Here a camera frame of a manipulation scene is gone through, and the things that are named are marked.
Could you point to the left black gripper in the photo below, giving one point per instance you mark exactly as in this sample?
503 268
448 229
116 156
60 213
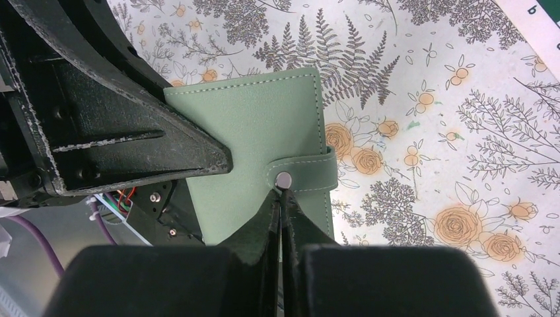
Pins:
83 113

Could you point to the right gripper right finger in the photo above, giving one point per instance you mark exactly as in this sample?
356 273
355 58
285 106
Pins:
323 278

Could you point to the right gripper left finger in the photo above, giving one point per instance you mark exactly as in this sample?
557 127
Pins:
238 277

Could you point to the green leather card holder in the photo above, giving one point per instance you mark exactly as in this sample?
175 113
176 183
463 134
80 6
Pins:
272 123

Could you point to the green white chessboard mat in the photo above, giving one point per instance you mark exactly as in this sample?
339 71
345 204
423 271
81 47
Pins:
538 23

